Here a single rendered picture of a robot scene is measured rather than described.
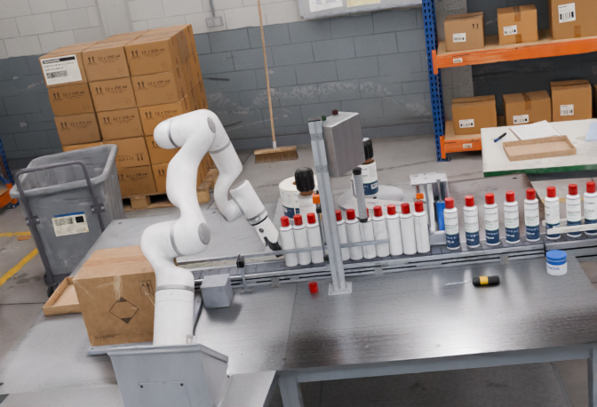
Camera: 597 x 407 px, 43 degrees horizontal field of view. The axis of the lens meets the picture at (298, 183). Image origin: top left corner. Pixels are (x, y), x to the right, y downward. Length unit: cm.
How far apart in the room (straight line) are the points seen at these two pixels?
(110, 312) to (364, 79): 495
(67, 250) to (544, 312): 339
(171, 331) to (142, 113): 410
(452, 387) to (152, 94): 376
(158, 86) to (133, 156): 65
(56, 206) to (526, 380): 308
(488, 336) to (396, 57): 494
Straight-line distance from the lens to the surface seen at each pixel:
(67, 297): 333
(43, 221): 515
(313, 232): 294
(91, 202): 505
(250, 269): 306
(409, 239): 295
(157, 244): 245
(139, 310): 273
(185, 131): 258
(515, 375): 343
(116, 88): 632
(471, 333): 256
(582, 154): 416
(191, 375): 228
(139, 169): 647
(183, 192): 248
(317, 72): 735
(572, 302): 272
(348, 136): 271
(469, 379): 342
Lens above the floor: 219
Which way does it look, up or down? 20 degrees down
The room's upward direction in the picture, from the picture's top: 9 degrees counter-clockwise
